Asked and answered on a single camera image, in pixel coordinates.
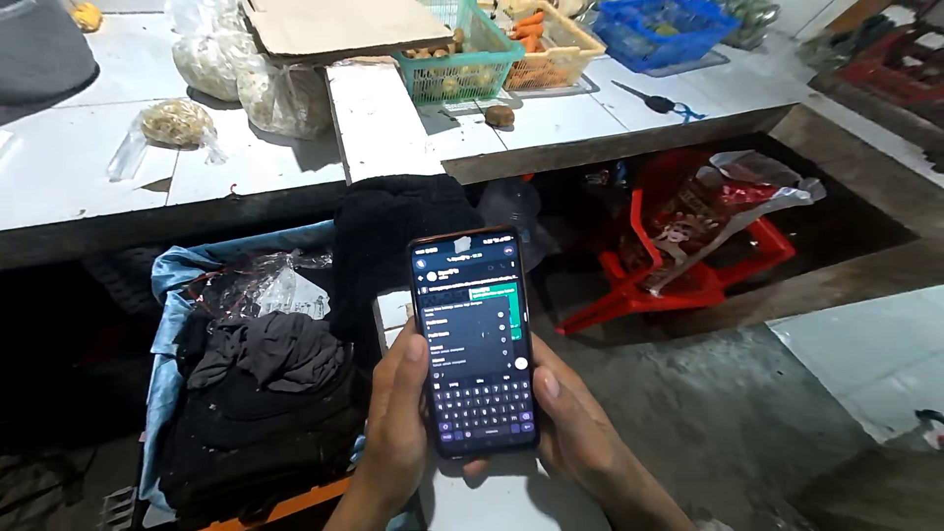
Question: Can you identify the pile of dark clothes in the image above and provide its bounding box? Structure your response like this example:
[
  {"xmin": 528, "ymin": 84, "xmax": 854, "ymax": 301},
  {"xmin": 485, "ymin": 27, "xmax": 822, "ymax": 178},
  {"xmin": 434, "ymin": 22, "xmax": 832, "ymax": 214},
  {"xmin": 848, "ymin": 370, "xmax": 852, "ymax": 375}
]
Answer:
[{"xmin": 158, "ymin": 308, "xmax": 370, "ymax": 526}]

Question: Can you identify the person's right forearm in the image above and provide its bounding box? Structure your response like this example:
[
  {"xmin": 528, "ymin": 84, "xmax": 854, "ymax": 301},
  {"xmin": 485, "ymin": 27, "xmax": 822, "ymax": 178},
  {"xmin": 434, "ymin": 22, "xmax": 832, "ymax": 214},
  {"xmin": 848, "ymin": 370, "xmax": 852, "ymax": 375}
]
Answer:
[{"xmin": 597, "ymin": 457, "xmax": 698, "ymax": 531}]

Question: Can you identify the yellow crumpled item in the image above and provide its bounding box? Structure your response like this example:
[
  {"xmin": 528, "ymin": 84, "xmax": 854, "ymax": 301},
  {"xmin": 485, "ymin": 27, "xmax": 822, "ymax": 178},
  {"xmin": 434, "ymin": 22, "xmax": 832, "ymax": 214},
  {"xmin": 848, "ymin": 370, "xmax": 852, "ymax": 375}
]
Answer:
[{"xmin": 70, "ymin": 2, "xmax": 103, "ymax": 34}]

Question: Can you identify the blue cloth liner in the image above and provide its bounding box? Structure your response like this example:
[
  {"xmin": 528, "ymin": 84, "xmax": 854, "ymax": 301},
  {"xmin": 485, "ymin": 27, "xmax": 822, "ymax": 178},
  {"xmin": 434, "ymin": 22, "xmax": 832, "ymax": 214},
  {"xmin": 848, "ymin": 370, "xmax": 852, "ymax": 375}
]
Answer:
[{"xmin": 139, "ymin": 220, "xmax": 367, "ymax": 511}]

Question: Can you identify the white tiled counter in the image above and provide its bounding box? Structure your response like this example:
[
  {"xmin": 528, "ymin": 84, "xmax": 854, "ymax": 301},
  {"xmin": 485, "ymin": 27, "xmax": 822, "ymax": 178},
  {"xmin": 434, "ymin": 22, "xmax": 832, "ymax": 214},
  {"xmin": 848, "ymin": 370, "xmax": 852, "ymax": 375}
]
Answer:
[{"xmin": 0, "ymin": 0, "xmax": 944, "ymax": 270}]

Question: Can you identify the red plastic stool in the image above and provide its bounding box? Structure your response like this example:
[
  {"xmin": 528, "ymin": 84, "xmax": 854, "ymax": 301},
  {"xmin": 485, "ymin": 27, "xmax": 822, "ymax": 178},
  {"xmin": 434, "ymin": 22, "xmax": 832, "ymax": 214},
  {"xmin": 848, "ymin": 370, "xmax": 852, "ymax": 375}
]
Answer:
[{"xmin": 555, "ymin": 151, "xmax": 797, "ymax": 336}]

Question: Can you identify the pale yellow plastic basket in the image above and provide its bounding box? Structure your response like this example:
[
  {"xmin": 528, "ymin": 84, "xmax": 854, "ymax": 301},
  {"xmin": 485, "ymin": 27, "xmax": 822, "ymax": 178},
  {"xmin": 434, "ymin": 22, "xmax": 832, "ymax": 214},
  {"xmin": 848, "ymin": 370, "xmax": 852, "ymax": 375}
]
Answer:
[{"xmin": 490, "ymin": 0, "xmax": 607, "ymax": 91}]

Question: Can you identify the brown cardboard sheet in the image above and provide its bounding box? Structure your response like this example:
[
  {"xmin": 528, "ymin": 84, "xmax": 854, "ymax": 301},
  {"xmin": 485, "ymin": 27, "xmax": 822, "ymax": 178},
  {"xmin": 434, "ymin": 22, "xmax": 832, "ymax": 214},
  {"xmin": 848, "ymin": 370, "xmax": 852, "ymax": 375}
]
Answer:
[{"xmin": 240, "ymin": 0, "xmax": 454, "ymax": 66}]

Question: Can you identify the black hanging cloth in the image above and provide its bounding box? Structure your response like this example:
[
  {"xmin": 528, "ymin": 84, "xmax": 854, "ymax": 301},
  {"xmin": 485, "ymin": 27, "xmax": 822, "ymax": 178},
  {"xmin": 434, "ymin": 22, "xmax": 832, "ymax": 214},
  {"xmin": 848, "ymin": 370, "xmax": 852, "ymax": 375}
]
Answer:
[{"xmin": 329, "ymin": 174, "xmax": 485, "ymax": 370}]

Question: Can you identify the large clear food bag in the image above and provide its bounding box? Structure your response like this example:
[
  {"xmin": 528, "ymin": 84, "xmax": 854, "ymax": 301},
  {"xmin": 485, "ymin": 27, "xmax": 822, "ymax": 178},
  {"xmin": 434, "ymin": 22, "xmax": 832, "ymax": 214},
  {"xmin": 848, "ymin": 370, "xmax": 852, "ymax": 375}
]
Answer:
[
  {"xmin": 164, "ymin": 0, "xmax": 259, "ymax": 103},
  {"xmin": 236, "ymin": 53, "xmax": 333, "ymax": 141}
]

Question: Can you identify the small bag of yellowish food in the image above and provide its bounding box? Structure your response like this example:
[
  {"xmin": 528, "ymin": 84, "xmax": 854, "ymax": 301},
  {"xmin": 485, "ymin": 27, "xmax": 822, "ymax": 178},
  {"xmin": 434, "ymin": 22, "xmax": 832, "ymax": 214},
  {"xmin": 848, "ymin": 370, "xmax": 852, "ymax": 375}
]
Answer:
[{"xmin": 108, "ymin": 99, "xmax": 228, "ymax": 183}]

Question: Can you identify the red printed plastic packaging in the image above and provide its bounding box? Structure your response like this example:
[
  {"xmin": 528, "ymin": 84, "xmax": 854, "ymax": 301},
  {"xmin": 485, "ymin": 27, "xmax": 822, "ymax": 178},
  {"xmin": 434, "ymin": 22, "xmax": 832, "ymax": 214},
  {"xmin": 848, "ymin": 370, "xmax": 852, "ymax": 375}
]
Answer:
[{"xmin": 619, "ymin": 149, "xmax": 827, "ymax": 297}]

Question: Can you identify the person's left hand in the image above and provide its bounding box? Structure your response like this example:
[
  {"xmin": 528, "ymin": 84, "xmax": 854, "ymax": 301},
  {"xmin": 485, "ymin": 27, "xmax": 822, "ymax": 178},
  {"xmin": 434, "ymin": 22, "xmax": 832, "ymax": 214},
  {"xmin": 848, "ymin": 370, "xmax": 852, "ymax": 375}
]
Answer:
[{"xmin": 345, "ymin": 317, "xmax": 489, "ymax": 510}]

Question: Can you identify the green plastic basket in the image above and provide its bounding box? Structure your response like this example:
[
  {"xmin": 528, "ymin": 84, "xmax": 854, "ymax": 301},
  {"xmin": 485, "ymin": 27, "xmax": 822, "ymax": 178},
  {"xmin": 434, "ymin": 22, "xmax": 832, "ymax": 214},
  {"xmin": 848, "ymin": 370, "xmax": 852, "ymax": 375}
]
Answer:
[{"xmin": 394, "ymin": 0, "xmax": 526, "ymax": 105}]

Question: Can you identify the blue plastic basket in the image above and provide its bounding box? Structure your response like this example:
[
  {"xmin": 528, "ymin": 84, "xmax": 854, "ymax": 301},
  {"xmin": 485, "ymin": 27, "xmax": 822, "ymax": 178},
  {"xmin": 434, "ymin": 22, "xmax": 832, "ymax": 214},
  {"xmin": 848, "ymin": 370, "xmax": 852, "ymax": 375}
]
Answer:
[{"xmin": 592, "ymin": 0, "xmax": 740, "ymax": 74}]

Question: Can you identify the grey bucket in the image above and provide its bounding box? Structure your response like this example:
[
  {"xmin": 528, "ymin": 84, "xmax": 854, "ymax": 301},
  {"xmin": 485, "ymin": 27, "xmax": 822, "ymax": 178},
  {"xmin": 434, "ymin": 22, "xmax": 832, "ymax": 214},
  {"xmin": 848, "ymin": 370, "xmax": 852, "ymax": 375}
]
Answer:
[{"xmin": 0, "ymin": 0, "xmax": 100, "ymax": 125}]

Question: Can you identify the clear bag of greens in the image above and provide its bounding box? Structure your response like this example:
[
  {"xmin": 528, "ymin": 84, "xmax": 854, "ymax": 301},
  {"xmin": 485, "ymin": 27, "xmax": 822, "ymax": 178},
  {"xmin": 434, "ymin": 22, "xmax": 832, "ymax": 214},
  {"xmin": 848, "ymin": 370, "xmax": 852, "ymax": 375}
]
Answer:
[{"xmin": 711, "ymin": 0, "xmax": 781, "ymax": 50}]

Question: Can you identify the black smartphone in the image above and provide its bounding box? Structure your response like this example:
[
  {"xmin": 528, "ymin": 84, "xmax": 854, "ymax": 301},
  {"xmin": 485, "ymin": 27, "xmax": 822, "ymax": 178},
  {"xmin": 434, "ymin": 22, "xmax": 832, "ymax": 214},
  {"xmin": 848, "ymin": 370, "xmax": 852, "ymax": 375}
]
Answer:
[{"xmin": 408, "ymin": 226, "xmax": 541, "ymax": 460}]

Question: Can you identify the pile of orange carrots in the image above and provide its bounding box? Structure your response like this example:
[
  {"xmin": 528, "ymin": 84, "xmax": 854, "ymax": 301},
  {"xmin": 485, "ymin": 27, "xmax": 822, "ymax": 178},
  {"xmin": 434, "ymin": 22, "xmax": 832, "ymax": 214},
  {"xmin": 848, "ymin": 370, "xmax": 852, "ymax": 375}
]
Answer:
[{"xmin": 507, "ymin": 9, "xmax": 578, "ymax": 89}]

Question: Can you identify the clear crumpled plastic bag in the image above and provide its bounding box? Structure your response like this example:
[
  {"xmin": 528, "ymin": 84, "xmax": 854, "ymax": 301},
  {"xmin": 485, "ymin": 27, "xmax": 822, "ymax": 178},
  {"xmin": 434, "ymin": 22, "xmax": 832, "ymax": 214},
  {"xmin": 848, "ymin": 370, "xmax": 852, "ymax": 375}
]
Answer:
[{"xmin": 184, "ymin": 248, "xmax": 334, "ymax": 321}]

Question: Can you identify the person's right hand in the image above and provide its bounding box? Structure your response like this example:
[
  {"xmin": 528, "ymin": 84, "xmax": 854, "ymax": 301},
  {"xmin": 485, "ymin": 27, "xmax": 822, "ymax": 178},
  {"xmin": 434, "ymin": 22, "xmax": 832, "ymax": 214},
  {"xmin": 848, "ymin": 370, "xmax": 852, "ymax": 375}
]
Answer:
[{"xmin": 531, "ymin": 333, "xmax": 641, "ymax": 510}]

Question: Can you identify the person's left forearm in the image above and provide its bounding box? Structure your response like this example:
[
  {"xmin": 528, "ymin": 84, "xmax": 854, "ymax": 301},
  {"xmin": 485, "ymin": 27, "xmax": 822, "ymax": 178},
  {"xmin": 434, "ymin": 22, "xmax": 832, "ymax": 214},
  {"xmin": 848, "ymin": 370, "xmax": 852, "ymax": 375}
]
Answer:
[{"xmin": 323, "ymin": 472, "xmax": 414, "ymax": 531}]

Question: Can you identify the pile of potatoes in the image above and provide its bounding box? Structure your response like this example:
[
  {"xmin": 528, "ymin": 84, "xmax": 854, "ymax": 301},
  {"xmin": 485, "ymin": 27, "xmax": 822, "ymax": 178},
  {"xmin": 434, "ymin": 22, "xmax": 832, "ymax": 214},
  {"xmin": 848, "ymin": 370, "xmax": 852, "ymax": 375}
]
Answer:
[{"xmin": 402, "ymin": 28, "xmax": 497, "ymax": 98}]

